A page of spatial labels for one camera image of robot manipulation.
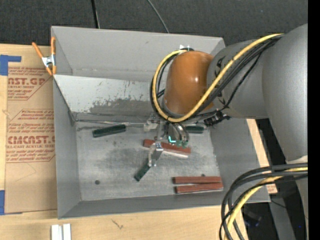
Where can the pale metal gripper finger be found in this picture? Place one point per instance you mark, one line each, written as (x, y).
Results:
(156, 155)
(151, 125)

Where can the red-brown flat block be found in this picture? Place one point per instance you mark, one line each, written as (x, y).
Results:
(198, 188)
(197, 179)
(172, 147)

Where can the dark green flat block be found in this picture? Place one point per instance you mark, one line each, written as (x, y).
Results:
(196, 129)
(109, 130)
(141, 172)

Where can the pale wood flat stick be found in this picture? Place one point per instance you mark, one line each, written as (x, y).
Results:
(176, 154)

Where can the grey metal bin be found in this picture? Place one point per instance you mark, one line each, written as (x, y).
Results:
(112, 159)

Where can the brown cardboard board red print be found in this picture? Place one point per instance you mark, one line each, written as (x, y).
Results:
(27, 134)

